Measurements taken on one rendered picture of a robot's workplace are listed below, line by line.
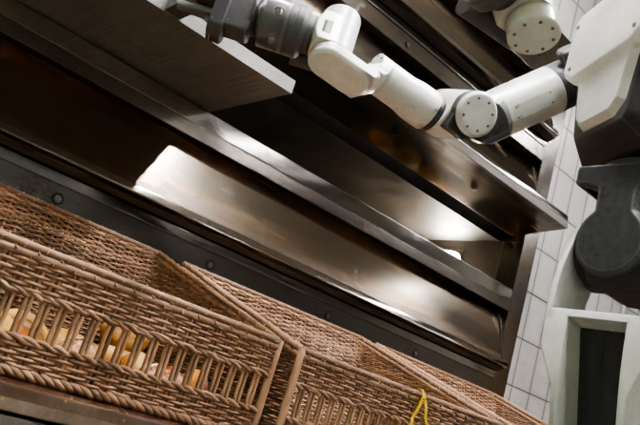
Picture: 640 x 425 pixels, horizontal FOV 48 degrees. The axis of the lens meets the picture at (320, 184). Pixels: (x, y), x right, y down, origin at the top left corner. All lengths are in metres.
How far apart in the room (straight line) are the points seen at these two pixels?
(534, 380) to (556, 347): 1.48
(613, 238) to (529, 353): 1.47
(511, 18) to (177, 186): 0.86
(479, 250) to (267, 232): 1.03
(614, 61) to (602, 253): 0.28
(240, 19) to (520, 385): 1.64
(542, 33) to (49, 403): 0.72
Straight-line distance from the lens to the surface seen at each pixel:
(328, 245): 1.81
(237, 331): 1.07
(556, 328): 1.05
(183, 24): 1.28
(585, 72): 1.20
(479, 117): 1.24
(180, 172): 1.57
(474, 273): 2.23
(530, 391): 2.50
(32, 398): 0.89
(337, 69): 1.15
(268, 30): 1.16
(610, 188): 1.08
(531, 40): 0.95
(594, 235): 1.06
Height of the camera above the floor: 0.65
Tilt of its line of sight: 17 degrees up
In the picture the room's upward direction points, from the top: 18 degrees clockwise
